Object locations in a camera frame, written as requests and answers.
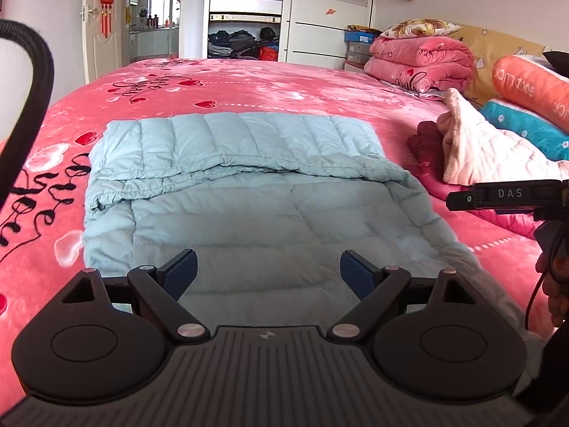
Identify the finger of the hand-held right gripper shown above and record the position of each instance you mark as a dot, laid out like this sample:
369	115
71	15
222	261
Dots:
524	200

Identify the pile of dark folded clothes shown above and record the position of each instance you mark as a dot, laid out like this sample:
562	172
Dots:
240	44

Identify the orange bolster pillow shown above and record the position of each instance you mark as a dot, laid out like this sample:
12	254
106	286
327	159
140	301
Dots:
533	84

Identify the dark red quilted garment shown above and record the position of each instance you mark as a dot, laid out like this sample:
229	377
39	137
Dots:
426	146

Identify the teal pillow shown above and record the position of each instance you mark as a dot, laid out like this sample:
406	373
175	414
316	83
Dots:
529	131

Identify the light blue down jacket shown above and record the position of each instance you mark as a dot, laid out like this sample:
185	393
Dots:
266	213

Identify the stacked storage boxes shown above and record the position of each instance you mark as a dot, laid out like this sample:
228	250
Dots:
358	53

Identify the person's right forearm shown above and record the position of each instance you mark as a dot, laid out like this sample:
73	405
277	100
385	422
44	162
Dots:
555	364

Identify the folded pink quilt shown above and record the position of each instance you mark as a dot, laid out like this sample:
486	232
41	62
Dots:
418	62

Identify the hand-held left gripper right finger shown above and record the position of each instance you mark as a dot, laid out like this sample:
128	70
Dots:
358	273

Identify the pink heart-print bedspread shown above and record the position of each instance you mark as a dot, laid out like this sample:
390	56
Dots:
311	84

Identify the white kitchen cabinet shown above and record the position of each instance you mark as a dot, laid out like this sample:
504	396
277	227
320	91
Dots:
153	42

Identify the person's right hand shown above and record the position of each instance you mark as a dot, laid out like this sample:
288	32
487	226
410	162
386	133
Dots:
560	289

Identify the white room door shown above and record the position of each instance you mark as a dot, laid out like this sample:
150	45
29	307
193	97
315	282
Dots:
95	53

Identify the black pillow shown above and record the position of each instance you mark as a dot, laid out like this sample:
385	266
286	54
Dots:
558	62

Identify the white wardrobe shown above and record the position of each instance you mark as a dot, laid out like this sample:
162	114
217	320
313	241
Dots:
329	31

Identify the blue shoe box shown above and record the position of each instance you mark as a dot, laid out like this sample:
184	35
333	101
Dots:
360	38

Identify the floral pillow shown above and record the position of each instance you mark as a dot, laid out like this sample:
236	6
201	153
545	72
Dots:
418	29

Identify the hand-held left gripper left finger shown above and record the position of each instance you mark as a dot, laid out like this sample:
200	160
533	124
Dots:
180	273

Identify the yellow headboard cover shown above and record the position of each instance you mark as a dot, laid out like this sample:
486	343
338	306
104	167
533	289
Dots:
493	44

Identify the light pink quilted garment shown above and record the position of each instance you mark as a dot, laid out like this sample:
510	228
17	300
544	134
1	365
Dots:
484	151

